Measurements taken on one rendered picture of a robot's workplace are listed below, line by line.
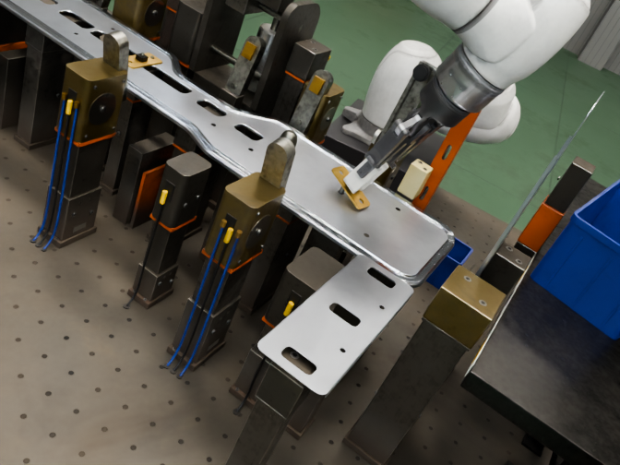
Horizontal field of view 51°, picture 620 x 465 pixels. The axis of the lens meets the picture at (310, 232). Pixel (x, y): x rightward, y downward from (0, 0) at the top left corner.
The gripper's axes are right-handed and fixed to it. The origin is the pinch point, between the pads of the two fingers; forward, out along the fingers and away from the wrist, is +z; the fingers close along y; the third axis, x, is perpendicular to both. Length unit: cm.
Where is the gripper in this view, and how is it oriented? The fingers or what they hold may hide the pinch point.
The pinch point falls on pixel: (365, 172)
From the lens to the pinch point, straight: 107.4
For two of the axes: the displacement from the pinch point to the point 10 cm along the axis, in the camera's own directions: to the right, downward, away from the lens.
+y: -6.0, 2.3, -7.6
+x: 5.4, 8.2, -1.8
